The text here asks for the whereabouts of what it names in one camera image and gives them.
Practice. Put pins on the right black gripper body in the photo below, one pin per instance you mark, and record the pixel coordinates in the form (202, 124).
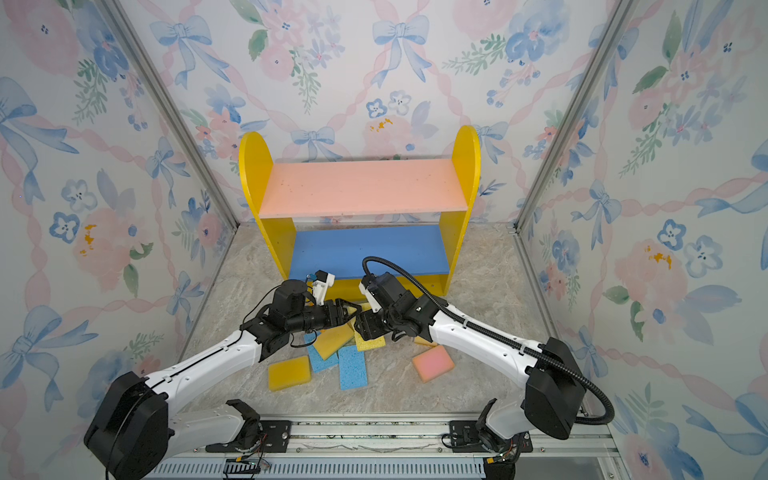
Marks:
(385, 325)

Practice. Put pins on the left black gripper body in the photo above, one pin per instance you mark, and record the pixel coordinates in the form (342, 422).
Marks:
(315, 318)

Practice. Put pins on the bright yellow cellulose sponge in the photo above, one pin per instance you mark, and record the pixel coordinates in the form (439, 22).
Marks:
(367, 345)

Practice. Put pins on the yellow sponge with green back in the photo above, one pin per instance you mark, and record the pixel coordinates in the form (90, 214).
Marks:
(331, 340)

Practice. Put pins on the yellow pink blue toy shelf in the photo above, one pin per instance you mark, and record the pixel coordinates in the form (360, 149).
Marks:
(278, 194)

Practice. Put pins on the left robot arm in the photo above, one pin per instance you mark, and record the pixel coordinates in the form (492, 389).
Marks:
(140, 421)

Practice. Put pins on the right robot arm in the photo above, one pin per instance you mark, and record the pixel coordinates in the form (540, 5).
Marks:
(555, 395)

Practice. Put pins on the small yellow sponge right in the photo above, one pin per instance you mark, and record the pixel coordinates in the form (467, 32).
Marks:
(423, 342)

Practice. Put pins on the blue sponge left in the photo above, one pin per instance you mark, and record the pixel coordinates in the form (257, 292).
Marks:
(318, 362)

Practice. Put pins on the blue sponge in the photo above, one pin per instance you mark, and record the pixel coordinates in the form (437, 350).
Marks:
(353, 371)
(318, 362)

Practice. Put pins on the blue sponge right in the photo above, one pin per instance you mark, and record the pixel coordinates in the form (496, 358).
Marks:
(353, 371)

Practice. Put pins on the pink orange sponge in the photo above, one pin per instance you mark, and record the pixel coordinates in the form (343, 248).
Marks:
(433, 363)

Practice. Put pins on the thick yellow sponge front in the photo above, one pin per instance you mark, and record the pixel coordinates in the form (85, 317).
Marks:
(289, 373)

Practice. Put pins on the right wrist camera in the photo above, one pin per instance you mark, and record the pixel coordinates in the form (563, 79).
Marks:
(379, 290)

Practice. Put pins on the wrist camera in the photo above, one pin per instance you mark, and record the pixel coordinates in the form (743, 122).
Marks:
(379, 290)
(321, 281)

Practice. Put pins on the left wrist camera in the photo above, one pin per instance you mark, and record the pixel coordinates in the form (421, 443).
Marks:
(321, 281)

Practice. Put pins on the aluminium mounting rail frame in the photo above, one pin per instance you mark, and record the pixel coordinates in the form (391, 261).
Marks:
(386, 446)

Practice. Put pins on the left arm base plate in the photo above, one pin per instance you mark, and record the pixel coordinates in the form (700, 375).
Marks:
(268, 436)

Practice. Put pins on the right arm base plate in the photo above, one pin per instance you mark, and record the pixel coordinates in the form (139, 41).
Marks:
(464, 436)

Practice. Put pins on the left corner aluminium post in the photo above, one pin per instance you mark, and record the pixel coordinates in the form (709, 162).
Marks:
(117, 19)

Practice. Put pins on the corner aluminium post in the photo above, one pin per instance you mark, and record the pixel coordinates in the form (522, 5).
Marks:
(117, 19)
(607, 42)

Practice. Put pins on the right corner aluminium post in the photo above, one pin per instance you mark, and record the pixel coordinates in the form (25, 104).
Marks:
(607, 42)

